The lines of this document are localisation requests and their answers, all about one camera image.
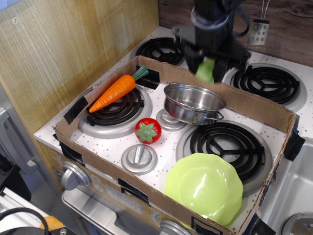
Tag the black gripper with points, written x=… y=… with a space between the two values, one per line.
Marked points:
x=219 y=44

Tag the green toy broccoli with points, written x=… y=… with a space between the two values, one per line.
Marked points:
x=205 y=71

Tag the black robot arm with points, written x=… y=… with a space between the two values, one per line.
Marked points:
x=216 y=13

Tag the small steel pan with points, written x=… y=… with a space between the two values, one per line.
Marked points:
x=193 y=105

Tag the hanging silver spatula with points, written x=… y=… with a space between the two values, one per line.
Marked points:
x=259 y=28

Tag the silver middle stove knob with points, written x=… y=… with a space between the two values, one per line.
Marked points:
x=169 y=123

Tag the silver stove knob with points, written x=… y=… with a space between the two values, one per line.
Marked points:
x=169 y=123
x=139 y=159

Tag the orange toy carrot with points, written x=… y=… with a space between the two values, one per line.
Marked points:
x=118 y=89

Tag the red toy tomato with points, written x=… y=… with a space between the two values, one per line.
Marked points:
x=148 y=130

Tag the front right black burner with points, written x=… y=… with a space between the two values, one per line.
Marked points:
x=235 y=143

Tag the silver front stove knob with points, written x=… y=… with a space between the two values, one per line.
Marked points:
x=139 y=159

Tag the light green plastic plate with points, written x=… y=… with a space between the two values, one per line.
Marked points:
x=206 y=184

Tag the steel sink basin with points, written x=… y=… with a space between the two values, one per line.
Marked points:
x=287 y=208

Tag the brown cardboard fence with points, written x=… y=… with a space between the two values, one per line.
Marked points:
x=257 y=111

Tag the silver oven dial right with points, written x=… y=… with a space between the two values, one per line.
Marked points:
x=168 y=227

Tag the silver oven dial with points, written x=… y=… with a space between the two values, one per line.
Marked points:
x=73 y=176
x=168 y=227

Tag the silver oven dial left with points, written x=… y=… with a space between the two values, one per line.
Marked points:
x=73 y=176

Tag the orange object bottom left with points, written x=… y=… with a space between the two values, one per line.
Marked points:
x=53 y=223

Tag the silver oven door handle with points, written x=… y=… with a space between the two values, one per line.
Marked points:
x=102 y=218

